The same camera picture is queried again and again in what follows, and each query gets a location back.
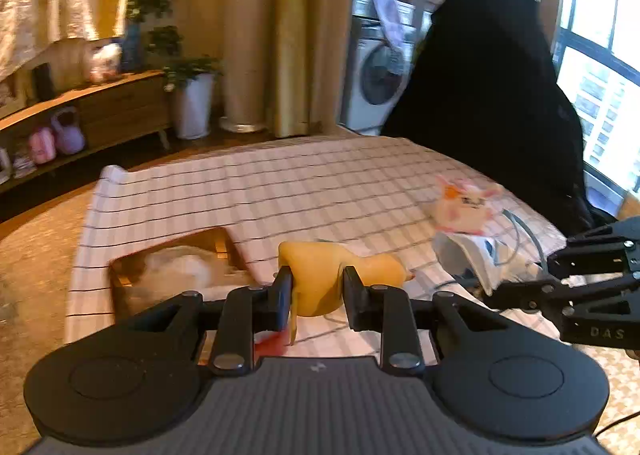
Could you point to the golden wooden tray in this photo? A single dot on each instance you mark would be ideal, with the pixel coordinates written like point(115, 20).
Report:
point(125, 280)

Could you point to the black covered chair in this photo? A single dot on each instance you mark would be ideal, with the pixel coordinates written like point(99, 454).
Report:
point(490, 85)

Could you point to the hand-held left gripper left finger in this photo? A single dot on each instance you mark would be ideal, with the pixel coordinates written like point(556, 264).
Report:
point(282, 300)

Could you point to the white towel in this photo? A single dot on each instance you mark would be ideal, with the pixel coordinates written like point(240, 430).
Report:
point(390, 20)

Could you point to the beige patterned table cover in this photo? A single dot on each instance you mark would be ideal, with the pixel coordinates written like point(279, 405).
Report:
point(25, 285)

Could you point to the yellow plush toy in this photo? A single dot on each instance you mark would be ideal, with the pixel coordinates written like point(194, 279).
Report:
point(320, 275)

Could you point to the white blue printed cloth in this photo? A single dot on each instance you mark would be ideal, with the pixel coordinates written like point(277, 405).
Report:
point(465, 260)

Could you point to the black speaker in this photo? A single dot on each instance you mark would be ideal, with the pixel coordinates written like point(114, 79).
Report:
point(42, 82)

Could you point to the white plush doll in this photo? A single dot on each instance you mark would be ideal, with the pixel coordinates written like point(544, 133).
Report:
point(106, 62)

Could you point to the white pink bunny plush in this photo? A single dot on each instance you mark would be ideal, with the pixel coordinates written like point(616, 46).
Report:
point(462, 205)

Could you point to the white planter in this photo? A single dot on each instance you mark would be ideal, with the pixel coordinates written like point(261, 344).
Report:
point(192, 105)

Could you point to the wooden cabinet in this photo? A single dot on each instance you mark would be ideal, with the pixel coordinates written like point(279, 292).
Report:
point(120, 110)

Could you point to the purple kettlebell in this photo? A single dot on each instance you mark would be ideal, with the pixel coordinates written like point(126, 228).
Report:
point(67, 135)

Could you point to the white mesh cloth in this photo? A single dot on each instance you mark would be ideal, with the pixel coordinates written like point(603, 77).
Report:
point(185, 267)

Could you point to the checked white tablecloth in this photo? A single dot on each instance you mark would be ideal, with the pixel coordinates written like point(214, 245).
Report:
point(300, 185)

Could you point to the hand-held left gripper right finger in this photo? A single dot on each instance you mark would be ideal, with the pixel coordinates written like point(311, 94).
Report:
point(351, 300)

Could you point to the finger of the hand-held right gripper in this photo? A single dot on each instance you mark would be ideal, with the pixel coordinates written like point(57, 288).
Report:
point(595, 250)
point(530, 291)

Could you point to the picture frame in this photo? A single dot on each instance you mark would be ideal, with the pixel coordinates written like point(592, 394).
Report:
point(9, 100)

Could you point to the yellow curtain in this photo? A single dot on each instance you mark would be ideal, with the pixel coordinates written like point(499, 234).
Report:
point(295, 35)

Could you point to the white washing machine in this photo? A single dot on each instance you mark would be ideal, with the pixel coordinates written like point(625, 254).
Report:
point(372, 80)

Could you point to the red soft item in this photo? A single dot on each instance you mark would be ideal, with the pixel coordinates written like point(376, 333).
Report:
point(270, 345)

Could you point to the white standing column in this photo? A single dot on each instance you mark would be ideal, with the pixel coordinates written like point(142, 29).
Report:
point(247, 35)

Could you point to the blue picture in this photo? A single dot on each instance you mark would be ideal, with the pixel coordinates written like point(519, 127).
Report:
point(132, 45)

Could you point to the black window frame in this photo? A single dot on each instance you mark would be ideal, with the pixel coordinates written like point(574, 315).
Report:
point(562, 40)

